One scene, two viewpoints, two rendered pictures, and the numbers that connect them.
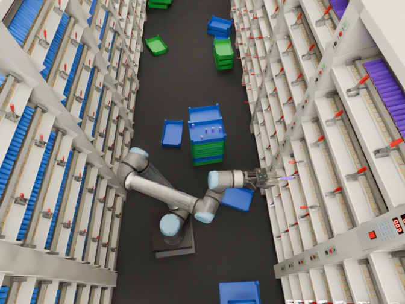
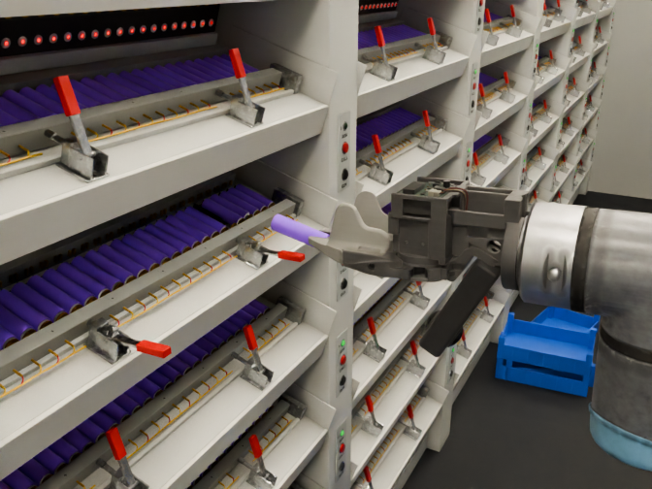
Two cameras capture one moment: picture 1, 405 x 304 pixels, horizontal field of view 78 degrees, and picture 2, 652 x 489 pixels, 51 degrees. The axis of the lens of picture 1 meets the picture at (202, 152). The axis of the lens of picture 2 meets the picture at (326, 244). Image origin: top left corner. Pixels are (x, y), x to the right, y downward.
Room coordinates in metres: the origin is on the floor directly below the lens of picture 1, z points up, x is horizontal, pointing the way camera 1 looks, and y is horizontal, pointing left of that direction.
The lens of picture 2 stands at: (1.09, -0.08, 1.30)
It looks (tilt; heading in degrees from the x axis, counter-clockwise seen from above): 22 degrees down; 210
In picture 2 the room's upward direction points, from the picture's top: straight up
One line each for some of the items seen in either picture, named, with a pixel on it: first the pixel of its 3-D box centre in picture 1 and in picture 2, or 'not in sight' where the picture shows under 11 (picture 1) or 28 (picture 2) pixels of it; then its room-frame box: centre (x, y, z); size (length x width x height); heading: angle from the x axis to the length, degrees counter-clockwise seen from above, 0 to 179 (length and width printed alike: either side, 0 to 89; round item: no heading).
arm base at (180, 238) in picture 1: (172, 231); not in sight; (0.46, 0.25, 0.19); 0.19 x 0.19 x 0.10
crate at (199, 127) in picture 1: (207, 130); not in sight; (1.26, -0.04, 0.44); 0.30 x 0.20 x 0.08; 98
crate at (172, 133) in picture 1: (172, 133); not in sight; (1.52, 0.31, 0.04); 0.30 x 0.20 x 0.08; 175
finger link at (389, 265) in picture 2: not in sight; (388, 259); (0.54, -0.32, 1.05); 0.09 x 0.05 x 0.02; 96
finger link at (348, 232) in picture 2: (273, 174); (345, 231); (0.54, -0.36, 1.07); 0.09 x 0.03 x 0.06; 96
